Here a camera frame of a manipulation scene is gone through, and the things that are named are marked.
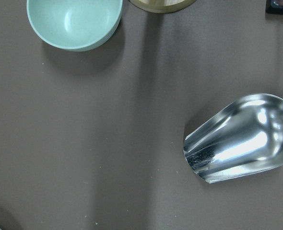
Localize metal scoop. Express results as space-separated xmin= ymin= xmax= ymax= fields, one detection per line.
xmin=183 ymin=93 xmax=283 ymax=184

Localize wooden cup rack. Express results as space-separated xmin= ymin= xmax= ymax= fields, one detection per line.
xmin=130 ymin=0 xmax=196 ymax=13

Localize mint green bowl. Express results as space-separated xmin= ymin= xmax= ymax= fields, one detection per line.
xmin=26 ymin=0 xmax=123 ymax=52

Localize black wire glass rack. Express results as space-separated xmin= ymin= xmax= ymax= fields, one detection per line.
xmin=265 ymin=0 xmax=283 ymax=15

